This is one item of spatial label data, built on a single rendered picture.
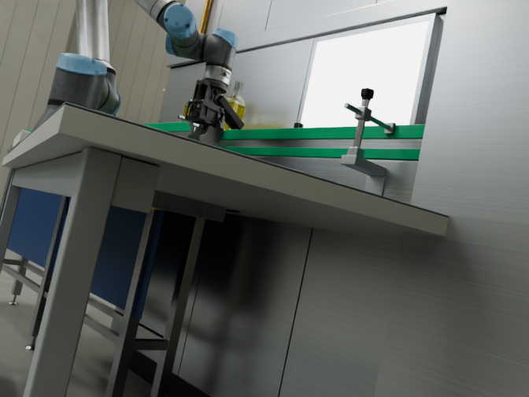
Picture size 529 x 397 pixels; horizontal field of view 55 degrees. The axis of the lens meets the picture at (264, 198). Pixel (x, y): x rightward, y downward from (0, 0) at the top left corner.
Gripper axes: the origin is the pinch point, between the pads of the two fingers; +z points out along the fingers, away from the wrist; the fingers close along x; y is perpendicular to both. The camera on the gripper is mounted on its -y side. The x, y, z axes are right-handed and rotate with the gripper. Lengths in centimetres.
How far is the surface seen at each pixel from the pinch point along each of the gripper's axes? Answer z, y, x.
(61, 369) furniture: 39, 57, 60
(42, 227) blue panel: 35, -9, -121
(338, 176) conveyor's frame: 1.1, -10.6, 39.3
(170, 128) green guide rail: -10.1, -5.4, -29.5
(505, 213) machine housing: 8, 8, 86
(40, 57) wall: -135, -117, -520
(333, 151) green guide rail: -5.6, -12.6, 34.6
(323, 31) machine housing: -49, -31, 6
